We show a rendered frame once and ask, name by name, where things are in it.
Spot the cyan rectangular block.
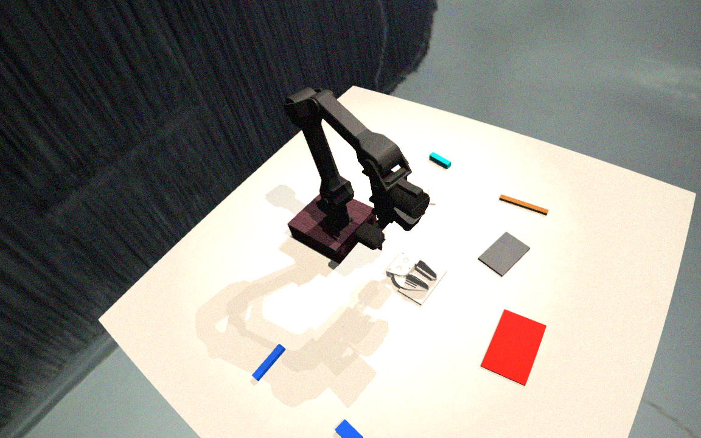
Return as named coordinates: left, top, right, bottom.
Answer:
left=429, top=152, right=451, bottom=169

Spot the orange flat bar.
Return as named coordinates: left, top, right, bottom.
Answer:
left=499, top=194, right=549, bottom=215

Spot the blue rectangular block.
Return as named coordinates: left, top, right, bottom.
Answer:
left=335, top=419, right=364, bottom=438

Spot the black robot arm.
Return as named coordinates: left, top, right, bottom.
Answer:
left=284, top=87, right=430, bottom=231

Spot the blue rectangular bar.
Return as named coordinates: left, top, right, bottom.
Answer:
left=252, top=344, right=286, bottom=381

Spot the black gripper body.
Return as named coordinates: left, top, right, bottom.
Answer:
left=354, top=195, right=394, bottom=250

